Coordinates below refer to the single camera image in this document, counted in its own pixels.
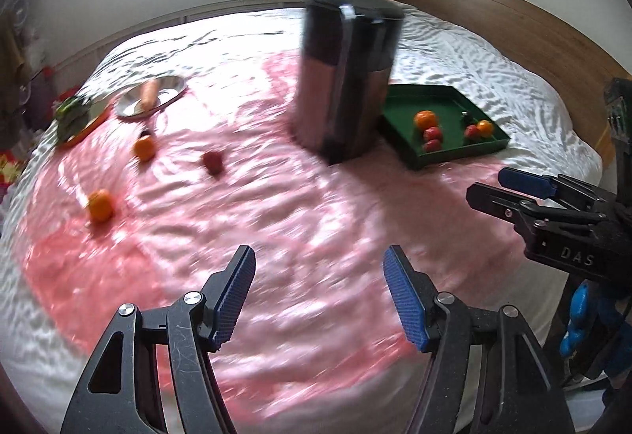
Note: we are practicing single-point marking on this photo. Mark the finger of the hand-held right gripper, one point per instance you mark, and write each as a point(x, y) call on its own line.
point(493, 199)
point(528, 182)

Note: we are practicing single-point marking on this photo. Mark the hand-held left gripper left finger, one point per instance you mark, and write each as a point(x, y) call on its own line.
point(232, 300)

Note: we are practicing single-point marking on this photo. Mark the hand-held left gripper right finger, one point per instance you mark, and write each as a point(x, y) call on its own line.
point(407, 300)

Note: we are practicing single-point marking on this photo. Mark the orange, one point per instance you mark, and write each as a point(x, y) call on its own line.
point(144, 149)
point(425, 119)
point(100, 205)
point(485, 128)

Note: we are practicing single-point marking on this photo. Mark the red apple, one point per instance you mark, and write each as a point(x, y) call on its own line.
point(433, 133)
point(213, 162)
point(432, 146)
point(471, 131)

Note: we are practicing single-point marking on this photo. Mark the green tray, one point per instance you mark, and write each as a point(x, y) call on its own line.
point(444, 100)

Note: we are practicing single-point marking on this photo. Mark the person's right hand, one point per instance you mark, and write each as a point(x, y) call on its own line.
point(577, 310)

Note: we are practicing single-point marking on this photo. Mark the pink plastic sheet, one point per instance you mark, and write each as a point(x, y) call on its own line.
point(276, 216)

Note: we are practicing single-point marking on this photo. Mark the black steel electric kettle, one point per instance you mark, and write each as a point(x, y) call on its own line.
point(340, 108)

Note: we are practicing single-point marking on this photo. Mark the carrot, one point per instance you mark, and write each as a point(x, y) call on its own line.
point(148, 93)

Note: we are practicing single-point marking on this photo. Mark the orange rimmed plate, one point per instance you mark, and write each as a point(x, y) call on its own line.
point(96, 118)

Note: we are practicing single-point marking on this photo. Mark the leafy green vegetable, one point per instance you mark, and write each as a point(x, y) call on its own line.
point(71, 115)

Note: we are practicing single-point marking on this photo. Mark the purple bin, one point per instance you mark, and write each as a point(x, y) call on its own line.
point(39, 93)

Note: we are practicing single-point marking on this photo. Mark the beige bed frame board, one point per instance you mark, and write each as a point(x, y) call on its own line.
point(148, 26)

